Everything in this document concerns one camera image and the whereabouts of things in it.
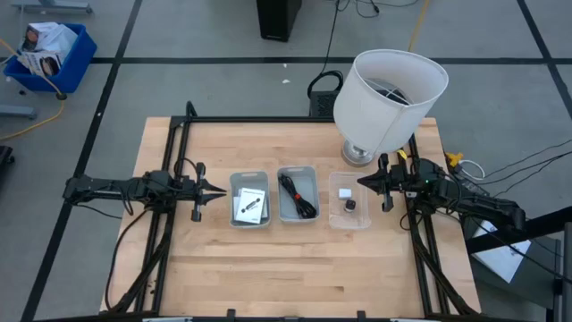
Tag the yellow connector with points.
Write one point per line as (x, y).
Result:
(454, 158)

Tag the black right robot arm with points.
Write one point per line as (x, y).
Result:
(482, 205)

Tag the black tower case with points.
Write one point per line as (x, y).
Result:
(277, 18)

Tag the grey metal foot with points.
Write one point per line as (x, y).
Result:
(18, 112)
(53, 6)

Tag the black table frame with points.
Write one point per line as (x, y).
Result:
(268, 119)

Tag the grey plastic bin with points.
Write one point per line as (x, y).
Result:
(308, 181)
(250, 179)

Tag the small black gadget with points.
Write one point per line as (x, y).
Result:
(350, 206)

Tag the black beam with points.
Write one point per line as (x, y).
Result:
(536, 226)

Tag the white acer booklet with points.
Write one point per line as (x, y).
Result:
(250, 205)

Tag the grey stand plate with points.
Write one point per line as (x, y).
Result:
(536, 277)

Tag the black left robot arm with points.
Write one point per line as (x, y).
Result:
(111, 185)

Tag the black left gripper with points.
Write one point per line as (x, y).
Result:
(196, 192)

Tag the printed cardboard box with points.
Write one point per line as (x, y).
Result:
(40, 62)

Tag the yellow tag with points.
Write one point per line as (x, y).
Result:
(402, 155)

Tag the white box with picture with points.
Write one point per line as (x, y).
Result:
(58, 38)

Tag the clear plastic bin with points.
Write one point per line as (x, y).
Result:
(339, 221)

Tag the white power adapter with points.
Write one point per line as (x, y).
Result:
(344, 193)

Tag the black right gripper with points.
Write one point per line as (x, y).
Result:
(395, 179)

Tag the silver lamp with white shade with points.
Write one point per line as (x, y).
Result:
(366, 116)

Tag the white paper sheet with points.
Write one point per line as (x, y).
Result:
(500, 264)

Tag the blue plastic tub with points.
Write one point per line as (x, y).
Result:
(76, 67)

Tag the black caster base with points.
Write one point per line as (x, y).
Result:
(5, 156)

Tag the black table clamp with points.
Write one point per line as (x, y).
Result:
(361, 314)
(231, 313)

